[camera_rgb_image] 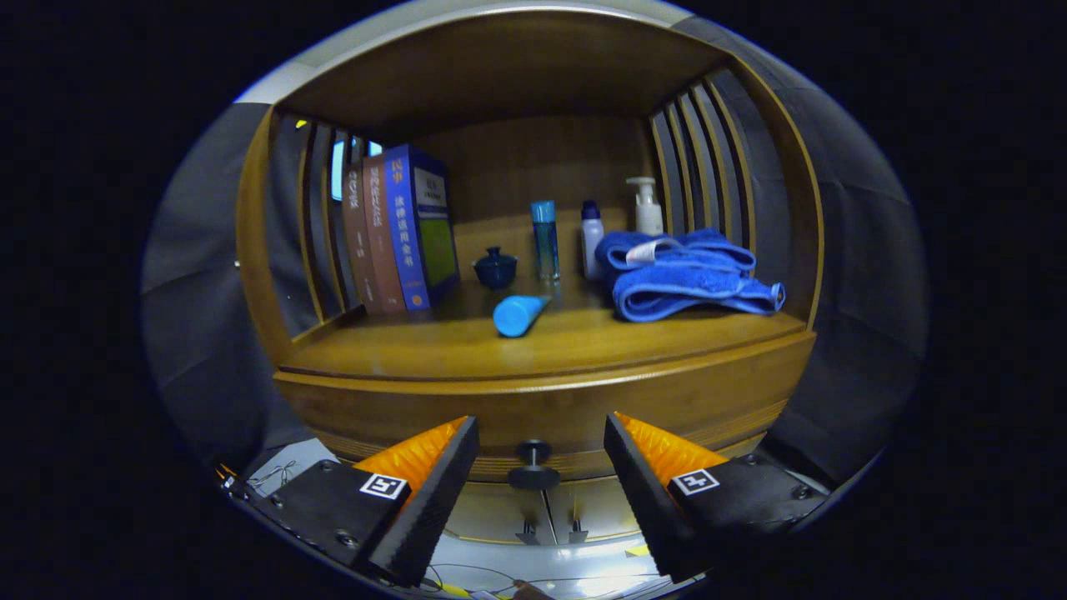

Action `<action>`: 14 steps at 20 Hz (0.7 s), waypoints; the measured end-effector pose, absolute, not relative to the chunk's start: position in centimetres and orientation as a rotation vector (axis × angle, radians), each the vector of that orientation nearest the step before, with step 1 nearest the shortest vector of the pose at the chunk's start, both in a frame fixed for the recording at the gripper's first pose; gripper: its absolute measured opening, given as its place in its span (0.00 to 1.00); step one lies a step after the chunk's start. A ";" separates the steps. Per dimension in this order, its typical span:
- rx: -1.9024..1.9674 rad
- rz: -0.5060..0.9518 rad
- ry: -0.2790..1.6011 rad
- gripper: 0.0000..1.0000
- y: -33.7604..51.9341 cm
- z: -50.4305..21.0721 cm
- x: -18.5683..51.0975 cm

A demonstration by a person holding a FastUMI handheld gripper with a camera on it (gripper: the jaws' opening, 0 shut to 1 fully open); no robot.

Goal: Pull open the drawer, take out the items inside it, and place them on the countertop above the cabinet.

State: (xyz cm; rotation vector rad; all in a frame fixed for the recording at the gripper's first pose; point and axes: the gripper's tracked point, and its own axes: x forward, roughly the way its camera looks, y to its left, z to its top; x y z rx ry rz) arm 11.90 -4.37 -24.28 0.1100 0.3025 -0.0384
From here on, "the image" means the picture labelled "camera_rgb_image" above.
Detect blue cosmetic tube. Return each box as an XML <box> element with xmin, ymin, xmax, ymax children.
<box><xmin>493</xmin><ymin>294</ymin><xmax>553</xmax><ymax>338</ymax></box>

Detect dark blue lidded teacup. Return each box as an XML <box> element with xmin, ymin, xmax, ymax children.
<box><xmin>472</xmin><ymin>247</ymin><xmax>518</xmax><ymax>291</ymax></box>

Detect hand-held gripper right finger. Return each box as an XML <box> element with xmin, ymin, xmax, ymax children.
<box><xmin>604</xmin><ymin>412</ymin><xmax>830</xmax><ymax>584</ymax></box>

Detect wooden cabinet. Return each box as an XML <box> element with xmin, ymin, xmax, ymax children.
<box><xmin>236</xmin><ymin>8</ymin><xmax>826</xmax><ymax>547</ymax></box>

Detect wooden cabinet door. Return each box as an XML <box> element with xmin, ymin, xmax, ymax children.
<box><xmin>546</xmin><ymin>479</ymin><xmax>644</xmax><ymax>544</ymax></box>
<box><xmin>450</xmin><ymin>482</ymin><xmax>551</xmax><ymax>544</ymax></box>

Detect white cables on floor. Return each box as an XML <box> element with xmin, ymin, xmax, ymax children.
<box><xmin>246</xmin><ymin>461</ymin><xmax>298</xmax><ymax>494</ymax></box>

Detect reddish brown book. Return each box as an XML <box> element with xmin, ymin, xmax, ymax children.
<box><xmin>362</xmin><ymin>154</ymin><xmax>407</xmax><ymax>313</ymax></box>

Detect blue folded towel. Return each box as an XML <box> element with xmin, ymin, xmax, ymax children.
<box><xmin>595</xmin><ymin>228</ymin><xmax>786</xmax><ymax>323</ymax></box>

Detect white bottle with blue cap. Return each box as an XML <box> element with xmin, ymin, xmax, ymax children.
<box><xmin>581</xmin><ymin>200</ymin><xmax>605</xmax><ymax>280</ymax></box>

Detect thick blue book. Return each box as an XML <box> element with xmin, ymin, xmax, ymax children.
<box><xmin>383</xmin><ymin>144</ymin><xmax>461</xmax><ymax>311</ymax></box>

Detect wooden countertop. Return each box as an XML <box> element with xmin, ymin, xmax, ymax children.
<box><xmin>279</xmin><ymin>277</ymin><xmax>809</xmax><ymax>380</ymax></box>

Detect teal glass bottle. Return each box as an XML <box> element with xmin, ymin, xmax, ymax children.
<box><xmin>531</xmin><ymin>200</ymin><xmax>561</xmax><ymax>282</ymax></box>

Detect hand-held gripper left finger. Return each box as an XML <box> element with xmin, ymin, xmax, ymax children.
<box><xmin>242</xmin><ymin>415</ymin><xmax>481</xmax><ymax>588</ymax></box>

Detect wooden drawer with black knob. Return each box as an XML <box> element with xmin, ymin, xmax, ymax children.
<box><xmin>273</xmin><ymin>332</ymin><xmax>818</xmax><ymax>491</ymax></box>

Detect white pump bottle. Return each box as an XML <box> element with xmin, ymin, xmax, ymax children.
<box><xmin>626</xmin><ymin>177</ymin><xmax>664</xmax><ymax>236</ymax></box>

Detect dark brown book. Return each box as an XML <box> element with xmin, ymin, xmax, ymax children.
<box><xmin>342</xmin><ymin>162</ymin><xmax>384</xmax><ymax>315</ymax></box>

